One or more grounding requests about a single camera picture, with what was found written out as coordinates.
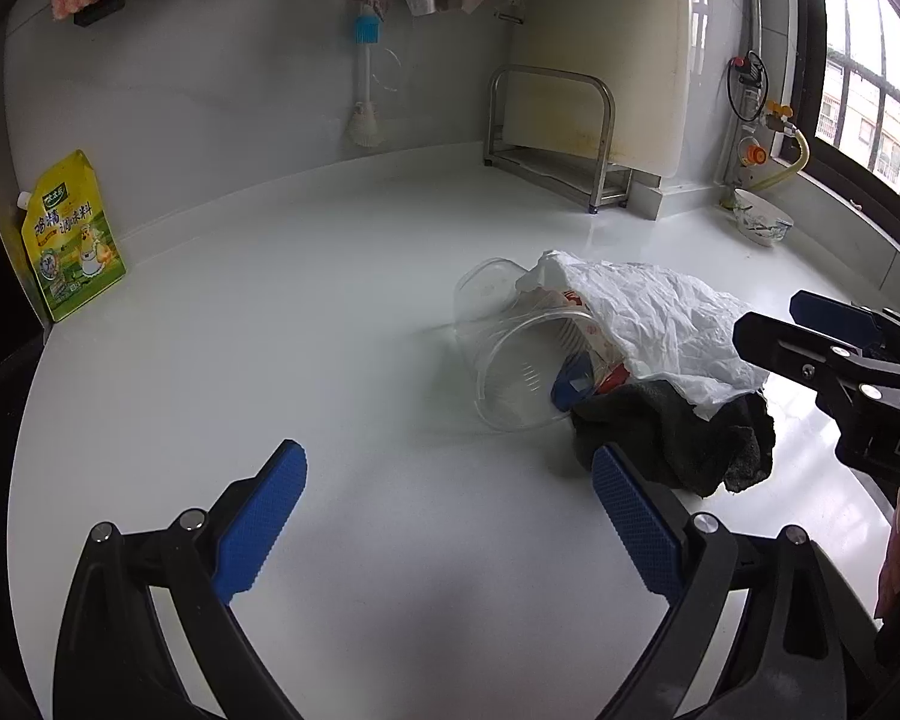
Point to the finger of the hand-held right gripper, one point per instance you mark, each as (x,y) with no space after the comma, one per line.
(832,315)
(787,345)

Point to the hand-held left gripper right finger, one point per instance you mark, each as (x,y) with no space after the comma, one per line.
(637,525)

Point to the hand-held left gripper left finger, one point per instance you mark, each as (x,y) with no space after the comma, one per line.
(259,517)

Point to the dark cloth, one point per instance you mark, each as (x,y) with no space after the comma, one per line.
(675,442)

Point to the white plastic bag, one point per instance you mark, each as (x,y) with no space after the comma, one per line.
(660,322)

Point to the clear plastic cup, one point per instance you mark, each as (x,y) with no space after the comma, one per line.
(495,360)

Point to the patterned ceramic bowl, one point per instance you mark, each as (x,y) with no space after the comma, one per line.
(761,221)

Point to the orange knob gas valve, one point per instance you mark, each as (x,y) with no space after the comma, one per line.
(755,154)

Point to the dark framed window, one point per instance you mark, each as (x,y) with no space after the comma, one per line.
(832,90)

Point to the black gas shutoff device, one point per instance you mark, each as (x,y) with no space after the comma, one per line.
(746,75)

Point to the metal board rack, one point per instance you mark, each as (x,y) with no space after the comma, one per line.
(562,165)

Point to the green yellow seasoning pouch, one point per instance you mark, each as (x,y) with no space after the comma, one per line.
(71,240)

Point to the white cutting board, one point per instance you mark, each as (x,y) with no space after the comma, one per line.
(607,30)

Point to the blue white bottle brush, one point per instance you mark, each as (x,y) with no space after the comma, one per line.
(364,75)

